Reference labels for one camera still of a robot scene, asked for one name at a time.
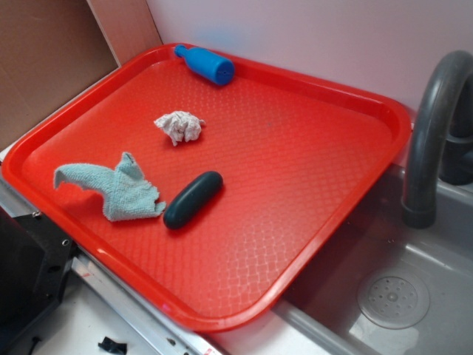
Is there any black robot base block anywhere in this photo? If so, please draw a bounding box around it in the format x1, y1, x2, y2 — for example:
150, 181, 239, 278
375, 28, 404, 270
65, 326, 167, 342
1, 209, 77, 354

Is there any crumpled white paper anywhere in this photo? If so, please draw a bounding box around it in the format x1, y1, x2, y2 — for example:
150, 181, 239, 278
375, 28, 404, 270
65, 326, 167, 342
154, 111, 206, 146

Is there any red plastic tray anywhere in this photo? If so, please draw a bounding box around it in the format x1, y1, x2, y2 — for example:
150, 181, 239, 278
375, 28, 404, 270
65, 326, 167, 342
1, 44, 411, 333

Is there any dark green oblong toy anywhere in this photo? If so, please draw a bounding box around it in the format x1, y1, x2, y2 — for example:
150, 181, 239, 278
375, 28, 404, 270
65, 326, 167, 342
163, 171, 223, 230

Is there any blue plastic bottle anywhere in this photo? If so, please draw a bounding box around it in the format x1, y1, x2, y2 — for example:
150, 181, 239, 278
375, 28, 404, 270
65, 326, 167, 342
174, 44, 235, 86

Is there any light blue cloth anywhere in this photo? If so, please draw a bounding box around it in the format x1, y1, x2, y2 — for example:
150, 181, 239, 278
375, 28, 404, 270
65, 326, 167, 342
53, 152, 166, 222

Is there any grey plastic sink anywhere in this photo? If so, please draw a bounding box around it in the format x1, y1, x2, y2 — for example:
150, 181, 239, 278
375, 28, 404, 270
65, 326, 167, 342
214, 169, 472, 354

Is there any black tape scrap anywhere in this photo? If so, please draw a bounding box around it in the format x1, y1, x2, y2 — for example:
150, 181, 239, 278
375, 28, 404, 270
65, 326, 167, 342
98, 337, 128, 355

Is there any grey toy faucet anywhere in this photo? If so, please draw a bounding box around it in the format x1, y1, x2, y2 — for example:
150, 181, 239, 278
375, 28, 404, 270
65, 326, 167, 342
401, 50, 472, 229

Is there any brown cardboard panel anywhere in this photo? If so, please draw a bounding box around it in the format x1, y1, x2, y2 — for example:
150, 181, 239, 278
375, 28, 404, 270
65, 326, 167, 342
1, 1, 162, 149

